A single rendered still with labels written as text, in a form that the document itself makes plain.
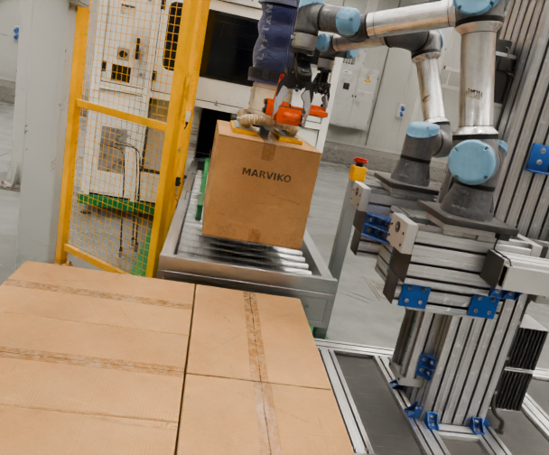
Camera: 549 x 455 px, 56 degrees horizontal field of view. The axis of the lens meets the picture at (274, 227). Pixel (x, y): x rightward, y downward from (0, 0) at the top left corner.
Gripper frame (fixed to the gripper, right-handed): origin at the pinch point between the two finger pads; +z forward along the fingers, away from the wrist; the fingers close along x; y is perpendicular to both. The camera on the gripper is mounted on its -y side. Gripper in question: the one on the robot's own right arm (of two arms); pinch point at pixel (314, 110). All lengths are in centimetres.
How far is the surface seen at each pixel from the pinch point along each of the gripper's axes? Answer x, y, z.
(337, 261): 24, 14, 71
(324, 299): 5, 69, 69
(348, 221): 25, 14, 49
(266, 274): -20, 69, 62
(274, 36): -30, 40, -26
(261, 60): -33, 38, -17
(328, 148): 206, -800, 99
